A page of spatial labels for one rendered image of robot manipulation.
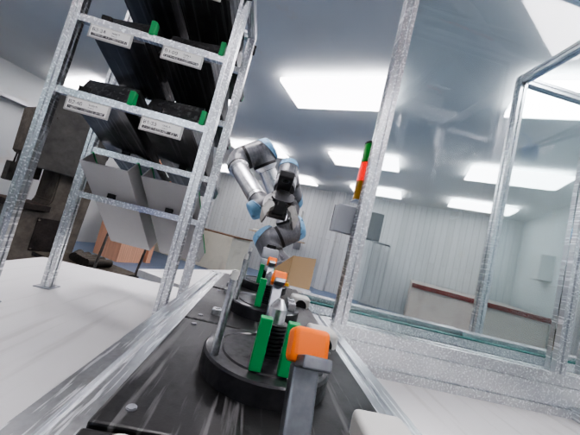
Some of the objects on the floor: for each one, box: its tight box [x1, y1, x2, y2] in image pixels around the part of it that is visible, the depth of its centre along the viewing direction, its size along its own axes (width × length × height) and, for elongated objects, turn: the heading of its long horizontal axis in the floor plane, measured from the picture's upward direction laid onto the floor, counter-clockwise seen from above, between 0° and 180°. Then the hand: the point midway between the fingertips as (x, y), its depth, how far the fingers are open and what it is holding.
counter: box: [154, 228, 253, 272], centre depth 782 cm, size 85×264×93 cm, turn 138°
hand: (278, 221), depth 83 cm, fingers open, 8 cm apart
